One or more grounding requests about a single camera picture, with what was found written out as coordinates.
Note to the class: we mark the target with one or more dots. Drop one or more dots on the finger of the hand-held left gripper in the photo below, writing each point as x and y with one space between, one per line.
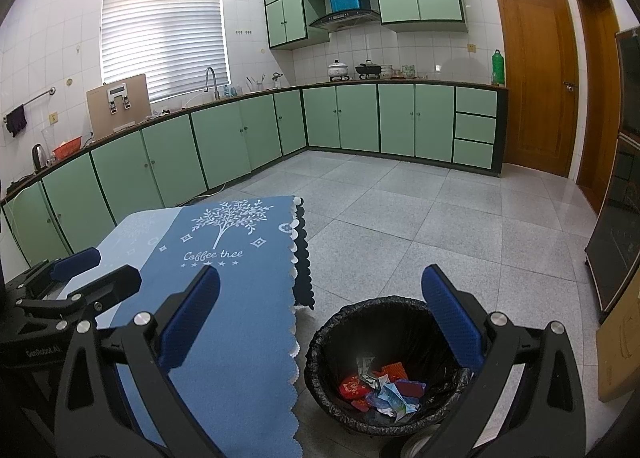
110 283
75 260

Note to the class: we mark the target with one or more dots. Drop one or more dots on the range hood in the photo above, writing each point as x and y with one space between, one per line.
345 18

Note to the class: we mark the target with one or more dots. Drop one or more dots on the black glass door cabinet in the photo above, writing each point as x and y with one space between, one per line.
620 213

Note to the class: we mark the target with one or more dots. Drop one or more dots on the brown cardboard appliance box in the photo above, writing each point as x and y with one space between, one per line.
97 108

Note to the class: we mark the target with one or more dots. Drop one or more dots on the light blue tablecloth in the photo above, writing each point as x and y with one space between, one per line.
135 238

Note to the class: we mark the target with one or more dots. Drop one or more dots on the flat cardboard box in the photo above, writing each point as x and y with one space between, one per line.
622 353

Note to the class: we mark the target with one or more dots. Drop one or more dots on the electric kettle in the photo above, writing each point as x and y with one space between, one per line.
39 158

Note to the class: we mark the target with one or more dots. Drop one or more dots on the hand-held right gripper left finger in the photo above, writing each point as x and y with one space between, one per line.
192 323

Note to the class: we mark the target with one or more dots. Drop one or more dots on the utensil holder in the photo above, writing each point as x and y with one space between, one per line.
256 86

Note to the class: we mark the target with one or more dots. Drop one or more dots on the green bottle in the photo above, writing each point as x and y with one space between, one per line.
498 68

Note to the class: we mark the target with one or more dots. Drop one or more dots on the white cooking pot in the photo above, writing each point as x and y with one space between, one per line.
338 71

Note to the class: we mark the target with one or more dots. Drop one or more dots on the dark towel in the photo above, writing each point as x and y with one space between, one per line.
16 121

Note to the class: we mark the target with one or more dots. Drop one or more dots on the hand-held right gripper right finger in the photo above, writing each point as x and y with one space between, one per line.
452 323

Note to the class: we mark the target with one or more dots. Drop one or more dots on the white window blind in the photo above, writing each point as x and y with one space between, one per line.
160 38

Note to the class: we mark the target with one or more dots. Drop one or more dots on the green base cabinets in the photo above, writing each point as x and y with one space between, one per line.
170 158

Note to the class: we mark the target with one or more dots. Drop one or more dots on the black lined trash bin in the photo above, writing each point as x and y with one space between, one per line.
380 328

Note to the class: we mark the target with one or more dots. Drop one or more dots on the orange plastic basin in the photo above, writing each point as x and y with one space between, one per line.
66 151

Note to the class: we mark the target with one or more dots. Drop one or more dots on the wooden door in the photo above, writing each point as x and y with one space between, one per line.
597 113
535 88

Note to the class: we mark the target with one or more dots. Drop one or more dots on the metal towel rail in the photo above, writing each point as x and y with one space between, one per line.
42 93

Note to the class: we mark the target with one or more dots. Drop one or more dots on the blue tree print table runner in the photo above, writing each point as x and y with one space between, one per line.
240 318

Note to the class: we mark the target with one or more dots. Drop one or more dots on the black wok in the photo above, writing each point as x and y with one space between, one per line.
368 70

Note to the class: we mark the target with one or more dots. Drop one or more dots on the orange foam fruit net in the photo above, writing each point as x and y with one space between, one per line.
395 370

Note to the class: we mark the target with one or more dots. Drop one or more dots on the metal kitchen faucet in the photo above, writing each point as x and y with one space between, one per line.
216 88

